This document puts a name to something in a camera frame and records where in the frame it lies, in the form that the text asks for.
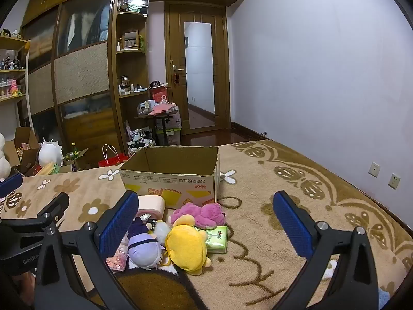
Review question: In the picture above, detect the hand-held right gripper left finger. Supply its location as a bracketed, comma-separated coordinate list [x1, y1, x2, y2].
[34, 190, 146, 310]

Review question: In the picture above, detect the pink plush toy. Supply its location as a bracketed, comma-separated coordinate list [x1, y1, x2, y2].
[167, 202, 227, 230]

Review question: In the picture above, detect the clear plastic storage box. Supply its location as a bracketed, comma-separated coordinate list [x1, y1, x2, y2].
[155, 110, 183, 146]

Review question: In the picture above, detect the pink packet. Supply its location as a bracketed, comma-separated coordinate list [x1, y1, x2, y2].
[106, 234, 130, 272]

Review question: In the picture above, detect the wooden corner shelf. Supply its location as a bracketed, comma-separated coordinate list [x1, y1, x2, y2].
[114, 0, 150, 156]

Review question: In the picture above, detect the large white-haired plush head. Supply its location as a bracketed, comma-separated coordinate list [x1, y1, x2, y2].
[38, 139, 65, 168]

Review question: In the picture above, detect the white curved pole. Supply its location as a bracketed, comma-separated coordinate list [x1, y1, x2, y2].
[24, 40, 33, 126]

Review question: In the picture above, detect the small white plush toy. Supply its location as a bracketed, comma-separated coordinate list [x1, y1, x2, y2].
[152, 220, 171, 244]

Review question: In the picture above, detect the yellow plush toy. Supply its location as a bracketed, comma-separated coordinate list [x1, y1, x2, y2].
[165, 215, 212, 276]

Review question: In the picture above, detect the lace-trimmed wicker basket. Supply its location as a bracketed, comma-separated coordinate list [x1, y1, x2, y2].
[127, 128, 157, 157]

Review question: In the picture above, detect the small dark folding table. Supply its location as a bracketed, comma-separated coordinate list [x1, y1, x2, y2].
[134, 110, 179, 146]

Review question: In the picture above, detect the beige flower printed blanket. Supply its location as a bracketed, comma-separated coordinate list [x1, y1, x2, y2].
[0, 139, 409, 310]

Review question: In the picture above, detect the wooden wardrobe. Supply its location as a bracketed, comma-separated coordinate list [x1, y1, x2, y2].
[19, 0, 252, 172]

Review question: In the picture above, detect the cardboard box with bottles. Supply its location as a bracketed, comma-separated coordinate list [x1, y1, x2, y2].
[63, 147, 90, 172]

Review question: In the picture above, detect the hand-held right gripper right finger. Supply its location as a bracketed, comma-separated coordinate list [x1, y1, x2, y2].
[273, 190, 379, 310]

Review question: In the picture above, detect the white toilet paper roll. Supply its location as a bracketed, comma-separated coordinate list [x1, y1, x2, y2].
[137, 195, 166, 220]

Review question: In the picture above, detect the red box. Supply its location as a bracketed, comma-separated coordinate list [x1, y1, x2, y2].
[150, 86, 168, 104]

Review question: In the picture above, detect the pink cloth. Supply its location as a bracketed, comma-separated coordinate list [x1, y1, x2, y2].
[148, 103, 178, 117]

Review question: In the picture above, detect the wooden display shelf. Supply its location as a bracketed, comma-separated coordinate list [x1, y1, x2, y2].
[0, 29, 31, 102]

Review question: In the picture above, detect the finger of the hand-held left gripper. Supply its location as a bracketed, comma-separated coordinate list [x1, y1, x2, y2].
[0, 173, 24, 199]
[0, 192, 70, 233]

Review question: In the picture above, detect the red gift bag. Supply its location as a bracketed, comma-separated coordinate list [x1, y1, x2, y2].
[98, 144, 130, 167]

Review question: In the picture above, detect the green tissue packet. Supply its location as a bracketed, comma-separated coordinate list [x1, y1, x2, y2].
[203, 225, 229, 253]

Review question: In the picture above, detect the pale-haired blindfolded plush doll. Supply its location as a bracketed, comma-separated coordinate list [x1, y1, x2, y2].
[127, 216, 165, 270]

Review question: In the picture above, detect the large brown cardboard box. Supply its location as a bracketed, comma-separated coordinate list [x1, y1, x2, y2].
[3, 127, 41, 176]

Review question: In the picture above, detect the wooden door with mirror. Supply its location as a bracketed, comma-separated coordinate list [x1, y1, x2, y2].
[164, 2, 231, 136]

